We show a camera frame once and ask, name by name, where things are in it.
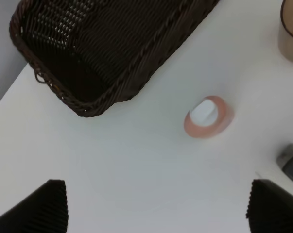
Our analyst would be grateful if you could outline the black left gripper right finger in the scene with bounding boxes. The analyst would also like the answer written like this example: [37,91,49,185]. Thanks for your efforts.
[246,179,293,233]

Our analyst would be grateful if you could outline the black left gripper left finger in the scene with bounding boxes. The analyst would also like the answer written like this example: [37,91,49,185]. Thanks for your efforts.
[0,180,69,233]

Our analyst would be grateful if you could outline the pink lotion bottle white cap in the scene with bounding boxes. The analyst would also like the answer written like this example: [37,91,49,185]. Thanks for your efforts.
[184,96,234,138]

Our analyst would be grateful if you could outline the brown translucent plastic cup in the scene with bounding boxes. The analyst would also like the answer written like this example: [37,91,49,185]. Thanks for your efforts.
[278,0,293,62]

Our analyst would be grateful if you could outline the dark brown wicker basket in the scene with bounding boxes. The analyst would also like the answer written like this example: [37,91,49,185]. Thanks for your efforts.
[9,0,217,117]

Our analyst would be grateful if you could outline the dark green pump bottle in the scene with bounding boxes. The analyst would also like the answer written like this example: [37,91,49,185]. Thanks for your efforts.
[276,143,293,181]

